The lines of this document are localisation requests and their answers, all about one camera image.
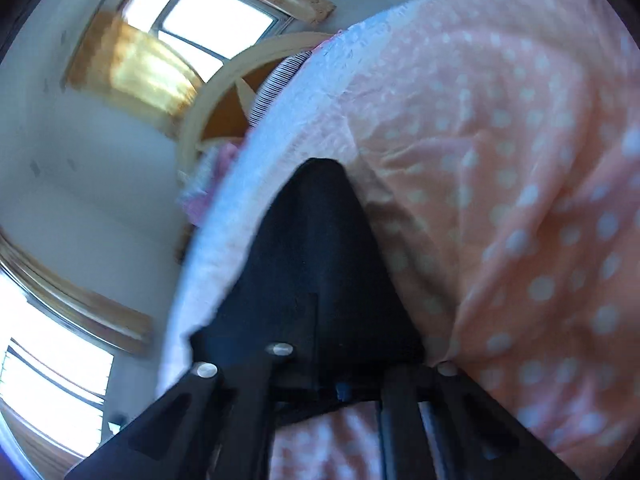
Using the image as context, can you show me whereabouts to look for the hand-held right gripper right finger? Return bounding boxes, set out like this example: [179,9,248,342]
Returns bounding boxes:
[380,361,581,480]

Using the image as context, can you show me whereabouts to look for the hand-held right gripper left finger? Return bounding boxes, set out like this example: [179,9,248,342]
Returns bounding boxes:
[65,342,297,480]

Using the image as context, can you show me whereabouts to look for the black pants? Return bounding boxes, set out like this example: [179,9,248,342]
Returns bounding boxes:
[190,157,427,423]

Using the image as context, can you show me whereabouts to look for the side window curtain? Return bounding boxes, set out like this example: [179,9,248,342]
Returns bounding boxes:
[0,230,153,356]

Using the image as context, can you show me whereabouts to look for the side window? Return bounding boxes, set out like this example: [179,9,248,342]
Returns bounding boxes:
[0,265,116,461]

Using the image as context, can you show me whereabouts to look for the pink folded blanket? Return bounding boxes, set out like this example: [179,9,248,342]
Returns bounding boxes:
[180,142,240,226]

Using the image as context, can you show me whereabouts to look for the polka dot bedsheet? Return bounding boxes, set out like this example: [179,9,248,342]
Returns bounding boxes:
[155,0,640,480]

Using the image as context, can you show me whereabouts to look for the cream wooden headboard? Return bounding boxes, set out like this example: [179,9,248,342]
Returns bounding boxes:
[177,32,333,181]

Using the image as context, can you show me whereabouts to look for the striped pillow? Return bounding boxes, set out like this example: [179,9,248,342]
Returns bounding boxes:
[247,50,313,131]

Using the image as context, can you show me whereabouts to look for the wide yellow curtain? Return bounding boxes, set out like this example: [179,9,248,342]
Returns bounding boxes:
[65,10,206,138]

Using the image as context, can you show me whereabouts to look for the window behind headboard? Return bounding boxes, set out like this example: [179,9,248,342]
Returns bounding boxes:
[117,0,296,81]

